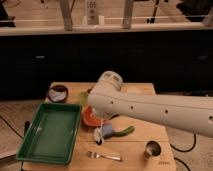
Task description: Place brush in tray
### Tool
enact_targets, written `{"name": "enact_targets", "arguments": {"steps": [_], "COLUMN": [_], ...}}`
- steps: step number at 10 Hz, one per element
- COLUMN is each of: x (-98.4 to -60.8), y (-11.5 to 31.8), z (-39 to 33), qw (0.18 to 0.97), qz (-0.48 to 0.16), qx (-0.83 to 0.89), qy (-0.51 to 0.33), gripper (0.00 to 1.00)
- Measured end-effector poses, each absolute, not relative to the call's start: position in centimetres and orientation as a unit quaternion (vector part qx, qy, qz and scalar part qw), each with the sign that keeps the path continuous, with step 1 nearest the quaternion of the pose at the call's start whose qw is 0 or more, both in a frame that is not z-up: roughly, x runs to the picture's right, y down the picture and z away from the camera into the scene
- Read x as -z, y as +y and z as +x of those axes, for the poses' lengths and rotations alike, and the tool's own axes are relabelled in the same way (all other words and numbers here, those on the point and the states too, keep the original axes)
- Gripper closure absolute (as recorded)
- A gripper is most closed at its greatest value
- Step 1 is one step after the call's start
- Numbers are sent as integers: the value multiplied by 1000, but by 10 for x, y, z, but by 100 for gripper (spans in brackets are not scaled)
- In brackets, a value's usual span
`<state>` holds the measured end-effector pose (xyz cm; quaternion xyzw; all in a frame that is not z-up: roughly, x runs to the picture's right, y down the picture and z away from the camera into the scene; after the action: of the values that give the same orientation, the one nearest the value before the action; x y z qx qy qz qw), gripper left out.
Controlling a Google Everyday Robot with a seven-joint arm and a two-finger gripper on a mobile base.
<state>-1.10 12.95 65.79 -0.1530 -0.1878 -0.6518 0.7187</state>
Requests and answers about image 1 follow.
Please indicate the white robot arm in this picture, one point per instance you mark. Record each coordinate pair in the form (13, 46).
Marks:
(188, 113)

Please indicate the green vegetable toy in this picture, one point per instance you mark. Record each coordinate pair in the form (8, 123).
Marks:
(125, 132)

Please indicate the metal cup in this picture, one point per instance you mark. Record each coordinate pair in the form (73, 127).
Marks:
(152, 149)

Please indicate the blue sponge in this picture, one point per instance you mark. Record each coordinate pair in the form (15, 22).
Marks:
(107, 130)

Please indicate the dark bowl with white cloth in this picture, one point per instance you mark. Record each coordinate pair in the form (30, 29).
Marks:
(58, 94)

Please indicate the green plastic tray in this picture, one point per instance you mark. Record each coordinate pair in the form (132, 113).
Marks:
(51, 136)

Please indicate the orange bowl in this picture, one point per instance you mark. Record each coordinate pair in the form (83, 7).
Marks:
(89, 118)

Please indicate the silver fork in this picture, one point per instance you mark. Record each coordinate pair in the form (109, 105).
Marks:
(94, 155)

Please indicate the wooden board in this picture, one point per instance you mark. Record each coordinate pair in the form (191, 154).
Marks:
(130, 148)

